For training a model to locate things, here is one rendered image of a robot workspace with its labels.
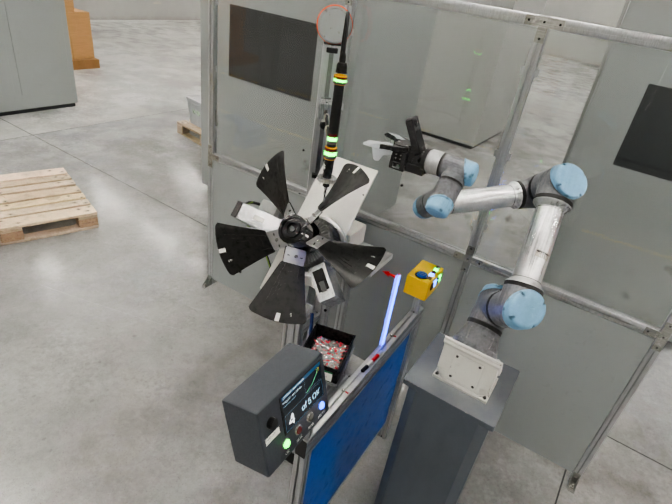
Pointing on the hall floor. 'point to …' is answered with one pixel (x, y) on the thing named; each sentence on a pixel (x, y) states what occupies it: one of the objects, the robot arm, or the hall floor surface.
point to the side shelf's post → (342, 307)
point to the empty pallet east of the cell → (41, 205)
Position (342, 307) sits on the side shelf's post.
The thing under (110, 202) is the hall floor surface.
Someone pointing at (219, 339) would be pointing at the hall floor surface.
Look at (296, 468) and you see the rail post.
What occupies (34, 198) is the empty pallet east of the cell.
